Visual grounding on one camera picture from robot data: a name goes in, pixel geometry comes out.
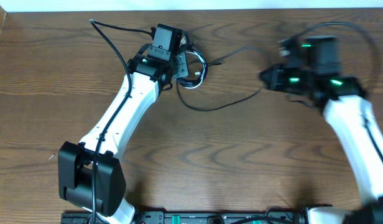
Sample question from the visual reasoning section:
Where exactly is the white usb cable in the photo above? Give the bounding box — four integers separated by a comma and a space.
178, 34, 208, 90

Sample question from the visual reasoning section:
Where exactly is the long black usb cable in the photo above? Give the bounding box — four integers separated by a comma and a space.
175, 45, 264, 112

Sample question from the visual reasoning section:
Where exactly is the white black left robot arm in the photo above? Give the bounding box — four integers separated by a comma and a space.
58, 24, 190, 223

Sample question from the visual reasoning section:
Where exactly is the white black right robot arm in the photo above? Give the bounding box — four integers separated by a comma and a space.
260, 35, 383, 223

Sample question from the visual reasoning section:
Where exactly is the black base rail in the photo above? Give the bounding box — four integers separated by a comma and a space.
60, 211, 307, 224

